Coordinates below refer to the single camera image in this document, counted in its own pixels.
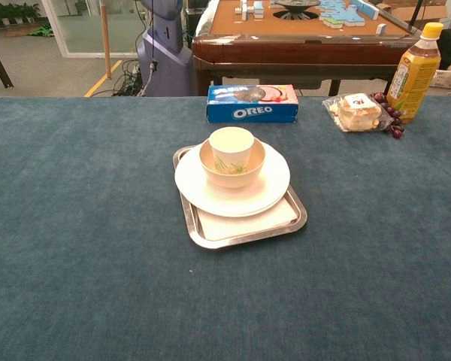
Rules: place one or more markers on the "brown mahjong table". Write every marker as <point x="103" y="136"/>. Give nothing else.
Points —
<point x="285" y="49"/>

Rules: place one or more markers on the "blue carpet table cover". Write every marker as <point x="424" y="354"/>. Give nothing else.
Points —
<point x="79" y="225"/>

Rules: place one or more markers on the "plastic wrapped sandwich cake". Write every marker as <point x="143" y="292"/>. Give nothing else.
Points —
<point x="361" y="113"/>

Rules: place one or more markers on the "white plastic basket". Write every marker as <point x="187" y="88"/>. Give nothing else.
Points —
<point x="447" y="79"/>

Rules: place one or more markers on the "heap of blue mahjong tiles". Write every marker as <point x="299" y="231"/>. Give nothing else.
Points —
<point x="342" y="15"/>

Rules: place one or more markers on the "yellow capped juice bottle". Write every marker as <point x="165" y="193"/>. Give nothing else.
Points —
<point x="409" y="82"/>

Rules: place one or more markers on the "blue Oreo cookie box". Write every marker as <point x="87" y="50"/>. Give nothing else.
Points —
<point x="248" y="113"/>

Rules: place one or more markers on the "wooden pole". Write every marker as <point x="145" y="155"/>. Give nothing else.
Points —
<point x="106" y="37"/>

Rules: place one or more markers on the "small mahjong tile group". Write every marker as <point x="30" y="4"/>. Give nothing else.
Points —
<point x="253" y="11"/>

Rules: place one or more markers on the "dark red grape bunch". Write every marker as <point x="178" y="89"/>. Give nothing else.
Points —
<point x="397" y="132"/>

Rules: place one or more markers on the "blue robot base machine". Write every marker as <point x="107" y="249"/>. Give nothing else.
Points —
<point x="165" y="60"/>

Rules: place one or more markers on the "stainless steel tray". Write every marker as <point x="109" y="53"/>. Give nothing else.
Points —
<point x="210" y="243"/>

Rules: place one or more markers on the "flower print paper cup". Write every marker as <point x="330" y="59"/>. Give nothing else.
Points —
<point x="231" y="144"/>

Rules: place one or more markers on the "white tray liner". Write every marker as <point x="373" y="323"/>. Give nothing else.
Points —
<point x="240" y="226"/>

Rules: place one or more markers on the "single blue mahjong tile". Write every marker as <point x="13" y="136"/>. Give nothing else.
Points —
<point x="381" y="29"/>

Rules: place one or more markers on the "green cloth on floor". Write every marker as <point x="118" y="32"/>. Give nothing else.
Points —
<point x="41" y="31"/>

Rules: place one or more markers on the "row of potted plants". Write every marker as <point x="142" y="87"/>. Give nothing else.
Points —
<point x="11" y="11"/>

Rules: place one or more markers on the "beige bowl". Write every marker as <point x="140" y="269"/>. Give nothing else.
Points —
<point x="233" y="181"/>

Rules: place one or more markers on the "black mahjong dice dome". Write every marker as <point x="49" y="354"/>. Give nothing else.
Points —
<point x="296" y="5"/>

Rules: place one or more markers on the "white round plate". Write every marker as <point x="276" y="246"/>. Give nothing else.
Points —
<point x="248" y="200"/>

